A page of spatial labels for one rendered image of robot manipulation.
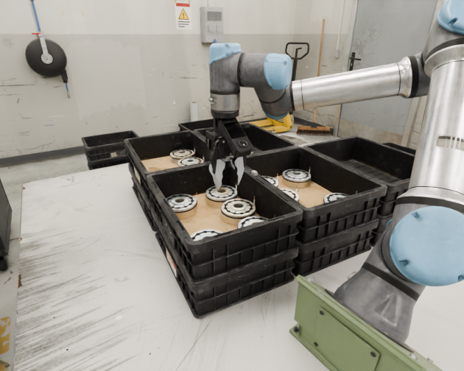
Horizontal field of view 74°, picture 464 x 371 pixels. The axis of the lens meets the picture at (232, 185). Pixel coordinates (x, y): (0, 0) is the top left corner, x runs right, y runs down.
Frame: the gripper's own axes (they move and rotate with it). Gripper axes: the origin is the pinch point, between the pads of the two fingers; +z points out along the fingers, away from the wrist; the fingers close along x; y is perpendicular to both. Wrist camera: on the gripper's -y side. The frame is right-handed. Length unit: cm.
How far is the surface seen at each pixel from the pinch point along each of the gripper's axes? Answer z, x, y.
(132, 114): 54, -35, 335
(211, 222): 11.5, 5.5, 0.8
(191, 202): 8.4, 8.2, 9.2
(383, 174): 12, -68, 1
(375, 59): -11, -296, 197
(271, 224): 2.0, -0.7, -19.7
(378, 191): 1.9, -36.3, -20.2
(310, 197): 11.5, -29.9, -0.9
